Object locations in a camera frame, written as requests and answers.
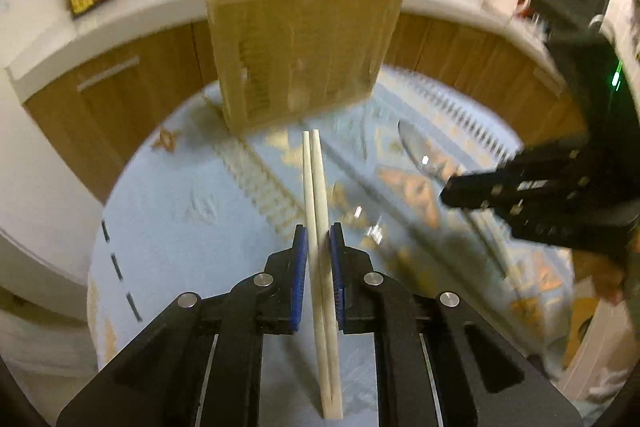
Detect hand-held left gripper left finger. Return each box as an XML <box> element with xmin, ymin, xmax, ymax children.
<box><xmin>56</xmin><ymin>223</ymin><xmax>309</xmax><ymax>427</ymax></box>

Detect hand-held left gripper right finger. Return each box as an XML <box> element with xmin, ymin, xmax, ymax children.
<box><xmin>328</xmin><ymin>221</ymin><xmax>583</xmax><ymax>427</ymax></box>

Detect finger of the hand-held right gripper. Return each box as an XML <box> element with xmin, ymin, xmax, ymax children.
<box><xmin>440</xmin><ymin>169</ymin><xmax>551</xmax><ymax>210</ymax></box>
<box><xmin>500</xmin><ymin>134</ymin><xmax>593</xmax><ymax>178</ymax></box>

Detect yellow plastic utensil basket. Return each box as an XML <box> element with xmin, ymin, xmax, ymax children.
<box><xmin>206</xmin><ymin>0</ymin><xmax>403</xmax><ymax>132</ymax></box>

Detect person's right hand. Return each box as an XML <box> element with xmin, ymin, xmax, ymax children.
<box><xmin>574</xmin><ymin>253</ymin><xmax>629</xmax><ymax>306</ymax></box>

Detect metal spoon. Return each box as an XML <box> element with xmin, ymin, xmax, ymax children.
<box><xmin>398</xmin><ymin>118</ymin><xmax>507</xmax><ymax>280</ymax></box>

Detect patterned blue tablecloth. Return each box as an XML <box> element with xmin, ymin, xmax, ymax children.
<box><xmin>87</xmin><ymin>67</ymin><xmax>601</xmax><ymax>427</ymax></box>

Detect wooden base cabinets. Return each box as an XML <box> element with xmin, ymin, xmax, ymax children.
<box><xmin>22</xmin><ymin>14</ymin><xmax>586</xmax><ymax>202</ymax></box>

